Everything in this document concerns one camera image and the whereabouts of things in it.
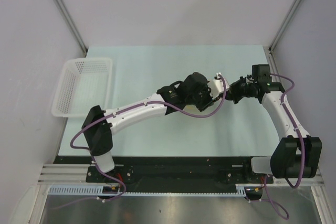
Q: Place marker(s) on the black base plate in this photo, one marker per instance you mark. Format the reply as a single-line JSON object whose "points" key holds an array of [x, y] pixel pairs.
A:
{"points": [[186, 175]]}

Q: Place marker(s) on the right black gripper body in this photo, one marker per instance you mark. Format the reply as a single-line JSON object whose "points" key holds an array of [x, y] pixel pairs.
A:
{"points": [[239, 89]]}

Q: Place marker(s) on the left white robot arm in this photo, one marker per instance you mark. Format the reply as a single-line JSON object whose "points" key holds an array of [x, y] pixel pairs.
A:
{"points": [[100, 125]]}

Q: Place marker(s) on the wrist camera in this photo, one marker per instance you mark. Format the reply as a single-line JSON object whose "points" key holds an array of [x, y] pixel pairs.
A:
{"points": [[218, 85], [261, 73]]}

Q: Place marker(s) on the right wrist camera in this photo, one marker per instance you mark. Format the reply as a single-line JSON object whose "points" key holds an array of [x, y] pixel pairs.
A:
{"points": [[261, 73]]}

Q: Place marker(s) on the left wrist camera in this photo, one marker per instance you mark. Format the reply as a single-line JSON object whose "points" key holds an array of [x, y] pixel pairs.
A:
{"points": [[218, 85]]}

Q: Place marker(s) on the right aluminium frame post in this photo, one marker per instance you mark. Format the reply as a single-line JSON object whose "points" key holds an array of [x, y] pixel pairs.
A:
{"points": [[285, 23]]}

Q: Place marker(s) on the aluminium frame post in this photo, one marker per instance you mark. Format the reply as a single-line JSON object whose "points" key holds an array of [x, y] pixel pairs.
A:
{"points": [[285, 23], [62, 8]]}

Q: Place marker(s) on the left aluminium frame post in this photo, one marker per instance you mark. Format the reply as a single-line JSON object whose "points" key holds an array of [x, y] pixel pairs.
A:
{"points": [[62, 8]]}

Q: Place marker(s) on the white plastic basket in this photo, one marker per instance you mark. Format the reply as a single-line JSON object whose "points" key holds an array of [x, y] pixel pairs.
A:
{"points": [[83, 84]]}

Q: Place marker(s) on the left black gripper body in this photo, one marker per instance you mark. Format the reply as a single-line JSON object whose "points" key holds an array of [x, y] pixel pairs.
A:
{"points": [[202, 100]]}

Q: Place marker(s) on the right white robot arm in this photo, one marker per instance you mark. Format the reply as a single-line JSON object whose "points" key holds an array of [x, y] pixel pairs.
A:
{"points": [[297, 153]]}

